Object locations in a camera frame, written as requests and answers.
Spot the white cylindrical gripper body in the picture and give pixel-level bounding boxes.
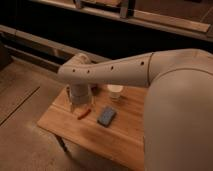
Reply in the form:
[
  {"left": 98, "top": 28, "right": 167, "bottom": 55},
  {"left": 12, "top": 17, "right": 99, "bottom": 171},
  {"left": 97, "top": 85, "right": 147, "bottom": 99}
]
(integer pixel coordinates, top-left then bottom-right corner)
[{"left": 69, "top": 84, "right": 92, "bottom": 105}]

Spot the long wall rail ledge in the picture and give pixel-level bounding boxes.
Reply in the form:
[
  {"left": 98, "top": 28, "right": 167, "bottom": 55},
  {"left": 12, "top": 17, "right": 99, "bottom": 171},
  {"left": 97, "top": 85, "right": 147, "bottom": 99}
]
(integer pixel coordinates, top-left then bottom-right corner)
[{"left": 0, "top": 23, "right": 111, "bottom": 64}]

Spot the red marker pen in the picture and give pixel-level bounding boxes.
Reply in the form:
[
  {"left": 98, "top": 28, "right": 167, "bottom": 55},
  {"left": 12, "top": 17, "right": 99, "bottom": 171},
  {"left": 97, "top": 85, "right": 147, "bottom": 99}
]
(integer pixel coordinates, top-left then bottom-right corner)
[{"left": 77, "top": 109, "right": 91, "bottom": 120}]

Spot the wooden table leg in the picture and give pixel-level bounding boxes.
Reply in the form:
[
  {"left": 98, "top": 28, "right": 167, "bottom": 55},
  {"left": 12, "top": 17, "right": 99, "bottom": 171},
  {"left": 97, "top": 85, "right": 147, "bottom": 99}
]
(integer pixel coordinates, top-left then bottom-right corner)
[{"left": 55, "top": 135, "right": 68, "bottom": 152}]

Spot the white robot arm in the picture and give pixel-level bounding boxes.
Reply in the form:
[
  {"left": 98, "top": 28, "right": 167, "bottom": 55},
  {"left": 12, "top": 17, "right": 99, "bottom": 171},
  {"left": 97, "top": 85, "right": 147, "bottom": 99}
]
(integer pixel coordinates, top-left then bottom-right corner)
[{"left": 58, "top": 49, "right": 213, "bottom": 171}]

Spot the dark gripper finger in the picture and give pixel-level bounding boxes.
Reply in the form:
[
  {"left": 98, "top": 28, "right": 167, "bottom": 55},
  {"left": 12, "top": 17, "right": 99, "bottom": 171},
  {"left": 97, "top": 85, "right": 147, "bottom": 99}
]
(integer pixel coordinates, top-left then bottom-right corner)
[
  {"left": 90, "top": 88, "right": 95, "bottom": 107},
  {"left": 66, "top": 85, "right": 72, "bottom": 112}
]

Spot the white paper cup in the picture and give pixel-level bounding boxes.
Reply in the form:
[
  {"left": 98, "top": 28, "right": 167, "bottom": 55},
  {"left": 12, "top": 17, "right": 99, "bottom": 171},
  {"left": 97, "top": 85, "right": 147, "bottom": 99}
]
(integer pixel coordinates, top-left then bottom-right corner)
[{"left": 107, "top": 84, "right": 123, "bottom": 100}]

